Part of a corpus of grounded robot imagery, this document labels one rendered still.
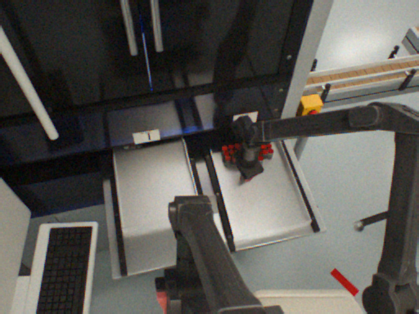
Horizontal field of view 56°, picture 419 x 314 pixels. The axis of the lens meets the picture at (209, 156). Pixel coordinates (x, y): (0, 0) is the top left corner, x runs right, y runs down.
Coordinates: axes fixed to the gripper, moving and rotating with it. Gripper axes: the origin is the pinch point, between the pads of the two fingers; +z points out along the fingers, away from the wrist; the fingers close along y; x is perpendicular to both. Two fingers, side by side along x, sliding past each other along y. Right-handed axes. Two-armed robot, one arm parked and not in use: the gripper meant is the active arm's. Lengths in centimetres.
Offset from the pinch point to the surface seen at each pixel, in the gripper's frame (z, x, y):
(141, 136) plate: -9.9, 27.4, 23.4
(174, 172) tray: 4.4, 20.4, 13.7
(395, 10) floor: 93, -226, 123
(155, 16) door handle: -60, 20, 16
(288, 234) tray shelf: 4.3, -3.3, -23.5
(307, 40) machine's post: -41.2, -22.0, 11.9
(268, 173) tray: 4.3, -9.2, -1.3
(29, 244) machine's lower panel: 56, 84, 37
